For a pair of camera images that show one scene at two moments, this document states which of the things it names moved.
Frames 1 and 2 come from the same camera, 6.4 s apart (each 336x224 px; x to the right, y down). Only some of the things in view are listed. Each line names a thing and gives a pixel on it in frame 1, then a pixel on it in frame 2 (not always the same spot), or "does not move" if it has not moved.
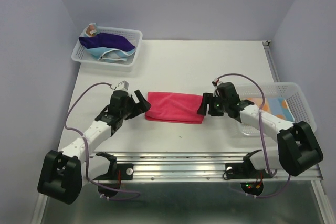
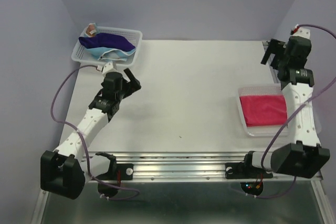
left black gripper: (144, 105) -> (134, 83)
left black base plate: (124, 171) does not move
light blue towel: (109, 54) does not move
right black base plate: (244, 170) does not move
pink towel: (175, 107) -> (264, 110)
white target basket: (286, 100) does not move
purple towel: (106, 40) does not move
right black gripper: (207, 99) -> (275, 47)
